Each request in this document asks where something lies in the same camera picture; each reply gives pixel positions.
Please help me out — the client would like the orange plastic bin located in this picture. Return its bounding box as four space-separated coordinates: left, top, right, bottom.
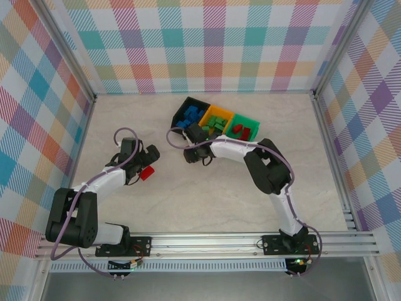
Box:
198 105 236 137

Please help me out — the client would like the green plastic bin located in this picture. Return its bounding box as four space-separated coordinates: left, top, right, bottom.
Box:
224 112 262 142

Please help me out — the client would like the black plastic bin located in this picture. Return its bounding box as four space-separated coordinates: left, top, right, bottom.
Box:
170 96 211 137

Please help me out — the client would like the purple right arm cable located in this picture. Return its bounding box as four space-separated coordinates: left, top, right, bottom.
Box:
165 127 323 278

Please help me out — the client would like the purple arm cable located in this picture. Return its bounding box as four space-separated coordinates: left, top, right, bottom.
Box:
165 127 323 278
49 127 140 280

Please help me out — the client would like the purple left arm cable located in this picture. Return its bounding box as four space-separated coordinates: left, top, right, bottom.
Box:
49 127 140 280

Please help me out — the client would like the aluminium side rail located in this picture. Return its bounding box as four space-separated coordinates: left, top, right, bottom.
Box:
311 90 358 233
55 95 98 236

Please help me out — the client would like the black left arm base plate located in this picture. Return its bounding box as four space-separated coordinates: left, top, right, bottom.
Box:
95 235 153 258

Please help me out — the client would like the aluminium mounting rail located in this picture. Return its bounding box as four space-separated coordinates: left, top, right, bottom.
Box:
33 232 380 261

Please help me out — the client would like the small wired connector board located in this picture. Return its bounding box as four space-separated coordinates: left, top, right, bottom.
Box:
286 257 314 274
108 258 145 272

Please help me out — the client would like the white slotted cable duct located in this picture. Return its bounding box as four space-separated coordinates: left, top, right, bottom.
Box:
49 261 288 273

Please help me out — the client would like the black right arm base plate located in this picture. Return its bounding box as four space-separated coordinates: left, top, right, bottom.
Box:
261 233 318 256

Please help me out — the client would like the aluminium frame post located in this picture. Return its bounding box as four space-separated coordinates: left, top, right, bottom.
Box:
33 0 97 103
310 0 373 100

